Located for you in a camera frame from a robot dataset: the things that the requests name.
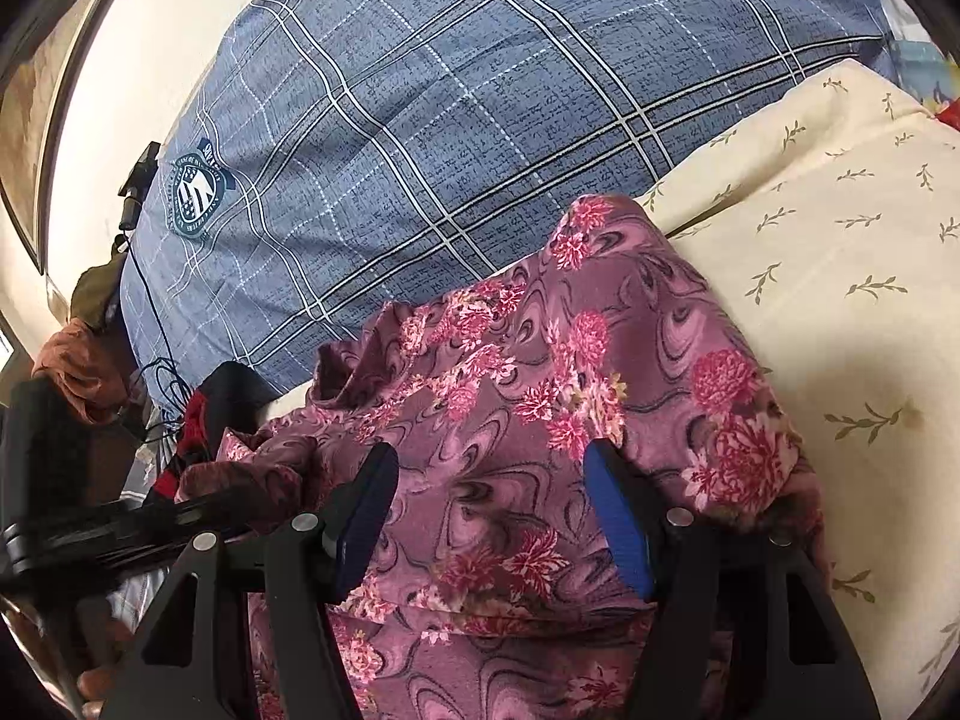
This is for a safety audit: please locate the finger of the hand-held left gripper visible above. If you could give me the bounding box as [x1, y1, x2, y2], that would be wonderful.
[94, 484, 290, 563]

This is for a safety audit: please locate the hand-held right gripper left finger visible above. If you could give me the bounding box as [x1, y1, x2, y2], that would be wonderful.
[97, 441, 401, 720]

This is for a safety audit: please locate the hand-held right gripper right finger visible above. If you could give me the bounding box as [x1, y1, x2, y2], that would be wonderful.
[583, 439, 882, 720]

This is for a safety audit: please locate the purple floral garment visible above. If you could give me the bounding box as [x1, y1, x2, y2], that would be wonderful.
[176, 195, 833, 720]

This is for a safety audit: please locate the person's left hand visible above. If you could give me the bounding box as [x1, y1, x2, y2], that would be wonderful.
[75, 619, 143, 713]

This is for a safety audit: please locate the white striped cloth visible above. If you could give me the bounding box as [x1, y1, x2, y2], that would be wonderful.
[105, 405, 185, 620]

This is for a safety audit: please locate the orange brown cloth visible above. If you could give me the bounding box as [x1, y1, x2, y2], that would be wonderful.
[31, 319, 147, 428]

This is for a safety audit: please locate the black and red garment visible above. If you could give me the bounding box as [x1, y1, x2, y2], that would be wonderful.
[146, 361, 282, 503]

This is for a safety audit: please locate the olive green cloth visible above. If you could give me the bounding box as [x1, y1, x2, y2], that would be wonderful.
[70, 251, 128, 331]

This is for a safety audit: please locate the black charger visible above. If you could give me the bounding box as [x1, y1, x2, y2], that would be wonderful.
[120, 141, 162, 230]

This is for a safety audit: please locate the cream leaf print blanket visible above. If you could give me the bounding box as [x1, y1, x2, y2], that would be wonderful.
[266, 58, 960, 720]

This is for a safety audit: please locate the blue plaid quilt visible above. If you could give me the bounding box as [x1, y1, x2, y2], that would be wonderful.
[120, 0, 890, 398]

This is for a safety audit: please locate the blue white plastic package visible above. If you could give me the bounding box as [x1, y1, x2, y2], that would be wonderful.
[877, 0, 947, 100]

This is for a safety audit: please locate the thin black cable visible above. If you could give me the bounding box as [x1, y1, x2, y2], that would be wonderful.
[118, 223, 192, 455]

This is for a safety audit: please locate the wooden window frame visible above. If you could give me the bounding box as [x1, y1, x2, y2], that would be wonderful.
[0, 0, 151, 278]

